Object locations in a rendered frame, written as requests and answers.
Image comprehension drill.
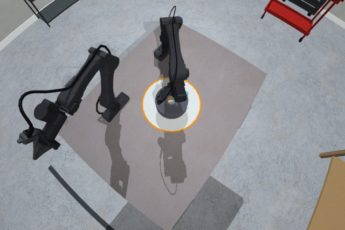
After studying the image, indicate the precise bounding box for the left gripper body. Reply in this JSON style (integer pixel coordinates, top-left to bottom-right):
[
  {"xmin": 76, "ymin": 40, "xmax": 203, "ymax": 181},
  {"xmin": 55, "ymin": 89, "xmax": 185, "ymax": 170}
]
[{"xmin": 157, "ymin": 82, "xmax": 174, "ymax": 102}]

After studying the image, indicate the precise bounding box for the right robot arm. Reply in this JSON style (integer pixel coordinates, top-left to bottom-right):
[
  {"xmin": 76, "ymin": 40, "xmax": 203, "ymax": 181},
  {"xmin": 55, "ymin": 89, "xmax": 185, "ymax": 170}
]
[{"xmin": 34, "ymin": 47, "xmax": 129, "ymax": 129}]

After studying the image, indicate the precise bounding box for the dark grey perforated disc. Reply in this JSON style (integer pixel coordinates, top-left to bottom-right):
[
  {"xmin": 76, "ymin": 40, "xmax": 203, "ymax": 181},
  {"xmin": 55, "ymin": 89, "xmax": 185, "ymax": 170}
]
[{"xmin": 155, "ymin": 86, "xmax": 188, "ymax": 119}]

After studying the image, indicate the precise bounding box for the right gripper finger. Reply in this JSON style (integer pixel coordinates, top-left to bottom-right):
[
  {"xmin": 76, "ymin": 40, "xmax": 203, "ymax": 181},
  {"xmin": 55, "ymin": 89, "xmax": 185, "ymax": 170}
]
[
  {"xmin": 33, "ymin": 140, "xmax": 44, "ymax": 157},
  {"xmin": 33, "ymin": 143, "xmax": 52, "ymax": 160}
]

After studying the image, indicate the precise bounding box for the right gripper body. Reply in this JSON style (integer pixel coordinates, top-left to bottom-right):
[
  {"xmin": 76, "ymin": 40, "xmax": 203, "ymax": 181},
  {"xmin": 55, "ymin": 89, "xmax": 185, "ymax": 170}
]
[{"xmin": 23, "ymin": 123, "xmax": 60, "ymax": 150}]

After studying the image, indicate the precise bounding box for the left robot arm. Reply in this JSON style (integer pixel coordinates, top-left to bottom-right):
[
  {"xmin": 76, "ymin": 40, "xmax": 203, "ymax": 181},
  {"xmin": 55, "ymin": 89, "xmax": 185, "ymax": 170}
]
[{"xmin": 154, "ymin": 16, "xmax": 189, "ymax": 102}]

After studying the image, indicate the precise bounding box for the white circular mat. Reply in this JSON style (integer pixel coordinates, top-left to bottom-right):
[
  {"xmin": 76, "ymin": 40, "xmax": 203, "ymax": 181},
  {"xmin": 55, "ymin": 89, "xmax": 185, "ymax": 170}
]
[{"xmin": 143, "ymin": 78, "xmax": 200, "ymax": 131}]

